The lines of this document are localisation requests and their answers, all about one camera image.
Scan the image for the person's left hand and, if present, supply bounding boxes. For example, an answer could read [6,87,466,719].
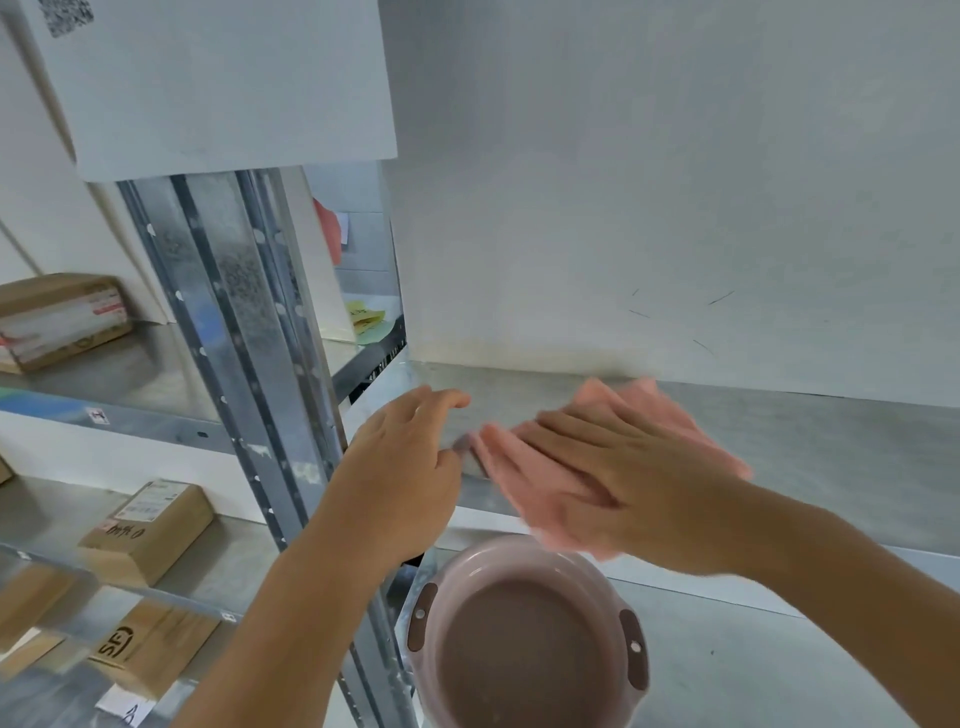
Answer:
[321,384,473,565]

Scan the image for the person's right hand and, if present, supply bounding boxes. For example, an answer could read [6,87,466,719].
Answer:
[513,408,753,579]

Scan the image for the pink cleaning cloth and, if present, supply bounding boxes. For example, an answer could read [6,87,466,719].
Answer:
[469,377,754,563]

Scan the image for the person's right forearm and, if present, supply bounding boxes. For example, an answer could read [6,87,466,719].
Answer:
[716,480,960,728]

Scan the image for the person's left forearm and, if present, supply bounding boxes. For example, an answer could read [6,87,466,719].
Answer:
[171,517,423,728]

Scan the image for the yellow sticky notes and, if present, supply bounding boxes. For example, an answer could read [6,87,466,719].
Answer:
[344,300,388,336]

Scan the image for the pink plastic basin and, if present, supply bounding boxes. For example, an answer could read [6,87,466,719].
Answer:
[405,534,651,728]

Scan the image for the grey metal shelf upright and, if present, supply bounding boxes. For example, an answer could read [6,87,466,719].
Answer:
[116,168,421,728]

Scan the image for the red bag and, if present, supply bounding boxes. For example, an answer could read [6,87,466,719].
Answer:
[312,196,345,268]

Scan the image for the cardboard box with white label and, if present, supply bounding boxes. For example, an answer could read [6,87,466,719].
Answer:
[76,480,217,589]

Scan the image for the grey metal shelf rack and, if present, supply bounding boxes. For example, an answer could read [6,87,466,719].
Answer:
[0,315,410,728]

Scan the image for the cardboard box with black print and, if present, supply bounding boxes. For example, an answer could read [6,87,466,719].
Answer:
[87,600,243,703]

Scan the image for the white shelf label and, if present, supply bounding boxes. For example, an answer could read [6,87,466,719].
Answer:
[95,683,156,726]

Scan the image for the cardboard box with red-white label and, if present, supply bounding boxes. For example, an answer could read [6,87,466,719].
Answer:
[0,273,135,375]

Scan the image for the white paper sheet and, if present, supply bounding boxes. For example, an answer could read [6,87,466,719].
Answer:
[18,0,399,183]

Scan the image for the plain cardboard box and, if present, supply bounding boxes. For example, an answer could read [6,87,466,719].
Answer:
[0,562,78,654]

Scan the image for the flat cardboard box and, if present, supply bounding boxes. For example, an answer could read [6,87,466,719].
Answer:
[0,628,67,684]

